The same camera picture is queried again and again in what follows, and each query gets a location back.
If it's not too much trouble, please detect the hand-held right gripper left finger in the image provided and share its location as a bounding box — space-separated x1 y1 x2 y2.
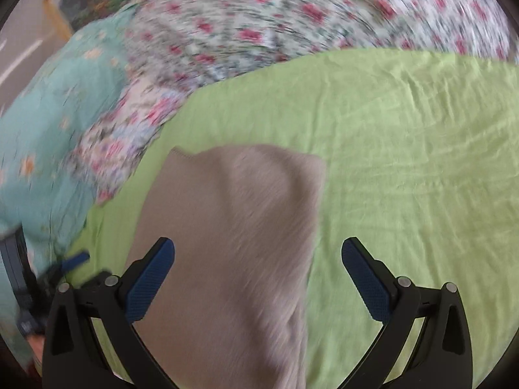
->
42 237 176 389

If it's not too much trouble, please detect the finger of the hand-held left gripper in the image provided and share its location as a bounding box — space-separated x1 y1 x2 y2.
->
41 251 92 289

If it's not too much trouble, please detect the teal floral quilt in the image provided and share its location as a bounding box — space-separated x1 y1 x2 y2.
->
0 8 139 357

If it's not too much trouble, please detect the white rose print quilt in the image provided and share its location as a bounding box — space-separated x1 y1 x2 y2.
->
126 0 515 90

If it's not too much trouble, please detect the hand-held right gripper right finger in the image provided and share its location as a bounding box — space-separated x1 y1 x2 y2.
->
341 237 473 389

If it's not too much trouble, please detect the green bed sheet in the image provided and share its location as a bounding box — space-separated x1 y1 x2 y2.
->
65 46 519 389

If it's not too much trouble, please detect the beige knitted sweater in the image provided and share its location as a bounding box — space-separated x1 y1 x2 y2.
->
130 144 328 389

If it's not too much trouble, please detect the ruffled floral pillow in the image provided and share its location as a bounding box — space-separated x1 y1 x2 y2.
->
75 79 191 207

